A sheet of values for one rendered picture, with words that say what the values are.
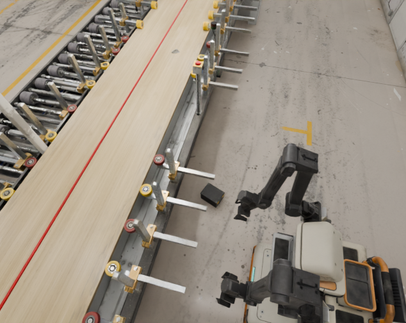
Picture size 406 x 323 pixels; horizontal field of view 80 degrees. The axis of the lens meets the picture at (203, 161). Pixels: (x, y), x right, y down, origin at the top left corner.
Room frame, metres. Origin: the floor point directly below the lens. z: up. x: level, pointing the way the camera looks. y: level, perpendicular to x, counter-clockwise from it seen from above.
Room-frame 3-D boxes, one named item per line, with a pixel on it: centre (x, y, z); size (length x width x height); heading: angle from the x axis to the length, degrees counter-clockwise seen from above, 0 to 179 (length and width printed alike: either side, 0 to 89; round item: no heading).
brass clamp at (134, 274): (0.19, 0.39, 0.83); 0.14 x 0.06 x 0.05; 166
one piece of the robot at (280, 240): (0.26, -0.44, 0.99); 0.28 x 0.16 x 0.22; 166
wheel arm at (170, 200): (0.68, 0.18, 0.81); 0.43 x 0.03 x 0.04; 76
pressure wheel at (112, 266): (0.24, 0.49, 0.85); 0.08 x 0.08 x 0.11
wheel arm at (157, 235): (0.43, 0.24, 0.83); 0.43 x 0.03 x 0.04; 76
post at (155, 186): (0.66, 0.28, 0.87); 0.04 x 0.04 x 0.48; 76
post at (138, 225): (0.42, 0.34, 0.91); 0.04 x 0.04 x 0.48; 76
